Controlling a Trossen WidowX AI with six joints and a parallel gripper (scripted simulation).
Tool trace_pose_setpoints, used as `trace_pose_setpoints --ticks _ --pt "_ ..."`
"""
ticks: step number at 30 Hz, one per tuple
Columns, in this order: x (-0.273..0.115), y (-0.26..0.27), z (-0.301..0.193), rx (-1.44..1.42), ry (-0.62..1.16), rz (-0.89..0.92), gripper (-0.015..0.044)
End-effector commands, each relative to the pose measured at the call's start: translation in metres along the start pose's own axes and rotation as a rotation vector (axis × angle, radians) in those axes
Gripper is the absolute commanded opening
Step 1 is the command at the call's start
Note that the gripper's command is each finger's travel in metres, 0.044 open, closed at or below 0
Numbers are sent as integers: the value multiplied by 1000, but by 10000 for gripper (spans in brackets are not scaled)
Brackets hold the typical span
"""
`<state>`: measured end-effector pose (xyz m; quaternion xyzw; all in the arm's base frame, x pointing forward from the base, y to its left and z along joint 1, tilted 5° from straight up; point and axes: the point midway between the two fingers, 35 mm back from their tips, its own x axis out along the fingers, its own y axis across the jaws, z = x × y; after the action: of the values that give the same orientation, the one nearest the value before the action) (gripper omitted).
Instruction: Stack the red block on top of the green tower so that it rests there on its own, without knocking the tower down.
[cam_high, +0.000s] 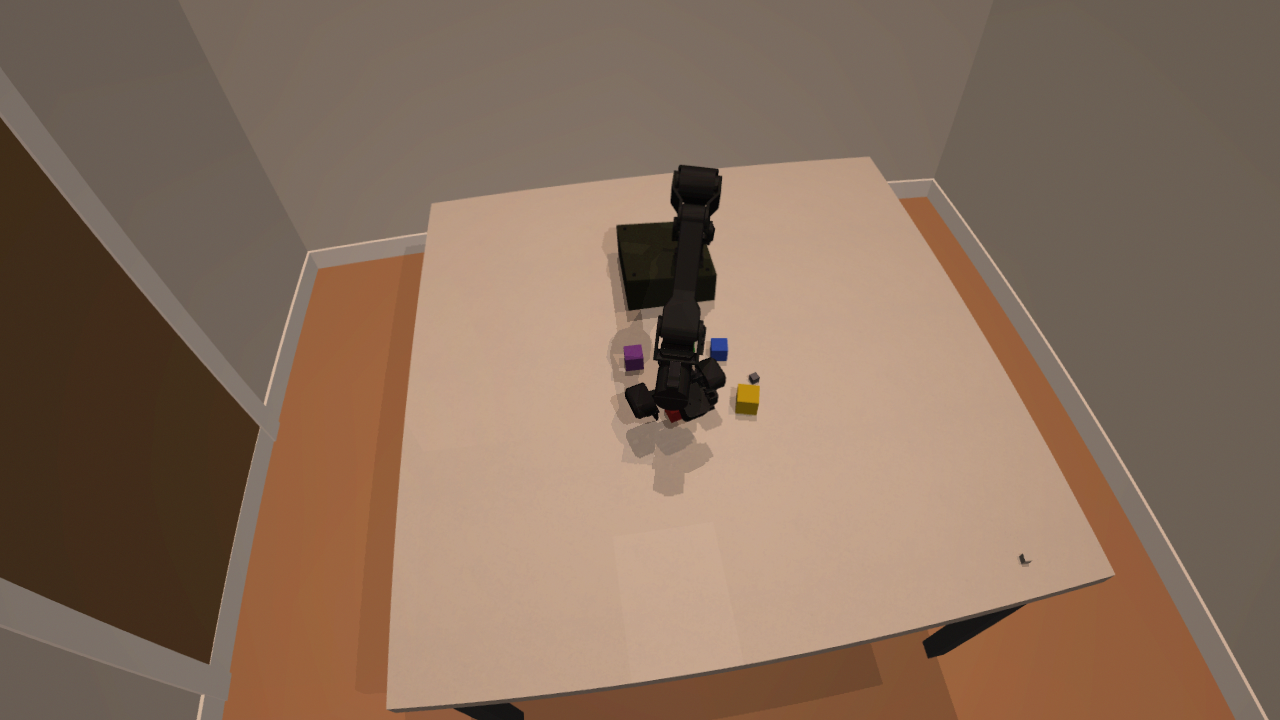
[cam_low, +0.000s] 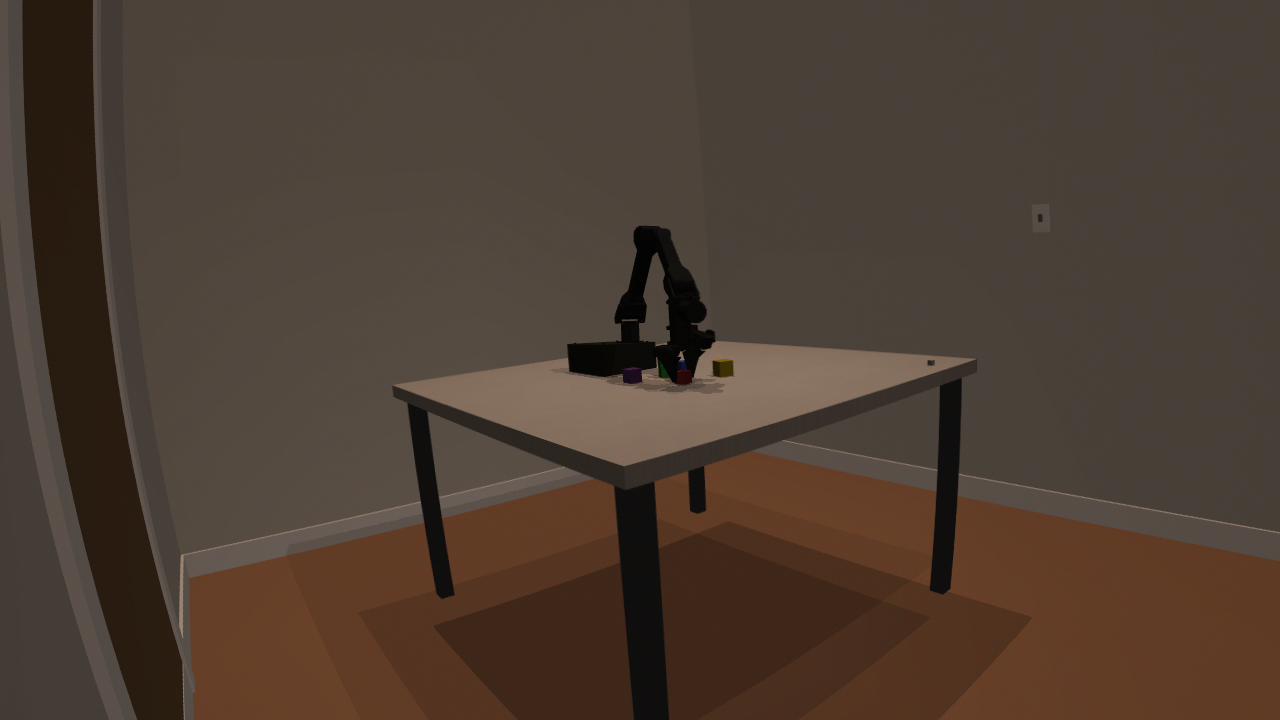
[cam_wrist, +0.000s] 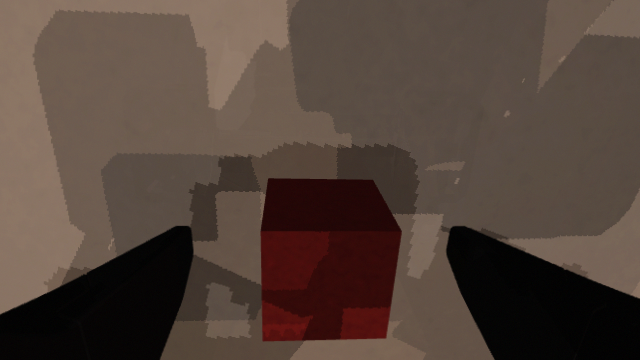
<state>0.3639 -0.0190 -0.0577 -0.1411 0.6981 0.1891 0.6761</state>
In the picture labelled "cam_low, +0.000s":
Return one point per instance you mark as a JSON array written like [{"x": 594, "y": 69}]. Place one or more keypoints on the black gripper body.
[{"x": 675, "y": 345}]

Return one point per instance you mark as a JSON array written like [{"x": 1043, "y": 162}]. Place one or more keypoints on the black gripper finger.
[
  {"x": 691, "y": 360},
  {"x": 670, "y": 365}
]

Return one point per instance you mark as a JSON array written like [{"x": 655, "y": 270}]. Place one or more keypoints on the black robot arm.
[{"x": 684, "y": 296}]

